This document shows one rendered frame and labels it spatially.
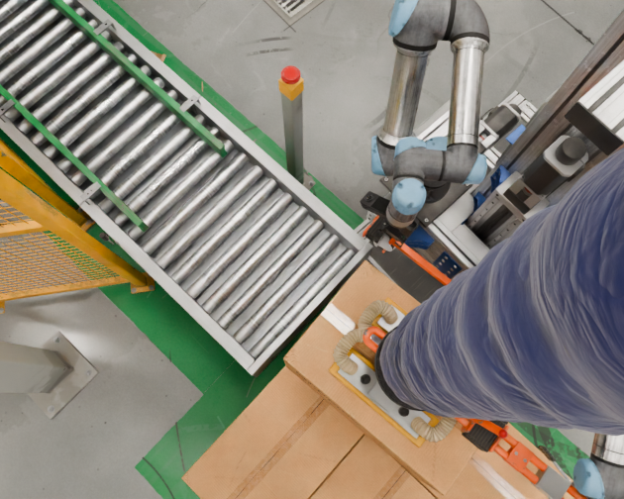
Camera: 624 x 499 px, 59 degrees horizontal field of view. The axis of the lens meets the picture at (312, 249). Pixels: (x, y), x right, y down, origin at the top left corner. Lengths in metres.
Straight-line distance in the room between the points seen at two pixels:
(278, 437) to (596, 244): 1.90
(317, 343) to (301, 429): 0.60
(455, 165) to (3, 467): 2.49
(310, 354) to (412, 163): 0.67
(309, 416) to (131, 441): 1.01
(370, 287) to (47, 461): 1.88
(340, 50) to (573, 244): 2.99
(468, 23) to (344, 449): 1.53
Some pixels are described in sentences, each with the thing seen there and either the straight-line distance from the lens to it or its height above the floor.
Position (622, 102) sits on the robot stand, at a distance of 0.95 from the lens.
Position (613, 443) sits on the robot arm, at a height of 1.56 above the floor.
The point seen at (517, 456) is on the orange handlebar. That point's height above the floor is 1.21.
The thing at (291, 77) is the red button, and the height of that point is 1.04.
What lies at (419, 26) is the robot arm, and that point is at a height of 1.58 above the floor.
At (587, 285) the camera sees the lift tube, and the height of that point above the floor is 2.39.
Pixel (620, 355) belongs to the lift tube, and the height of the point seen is 2.39.
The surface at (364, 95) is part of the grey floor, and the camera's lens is 3.21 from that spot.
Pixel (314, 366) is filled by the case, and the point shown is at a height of 1.08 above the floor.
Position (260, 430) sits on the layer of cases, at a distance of 2.21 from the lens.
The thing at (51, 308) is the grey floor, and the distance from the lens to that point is 3.06.
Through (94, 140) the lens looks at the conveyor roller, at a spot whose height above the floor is 0.55.
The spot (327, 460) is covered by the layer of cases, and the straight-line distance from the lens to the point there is 2.21.
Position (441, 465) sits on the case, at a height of 1.07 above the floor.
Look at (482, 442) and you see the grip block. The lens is 1.60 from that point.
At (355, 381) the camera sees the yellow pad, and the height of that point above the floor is 1.10.
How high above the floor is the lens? 2.74
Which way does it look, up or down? 75 degrees down
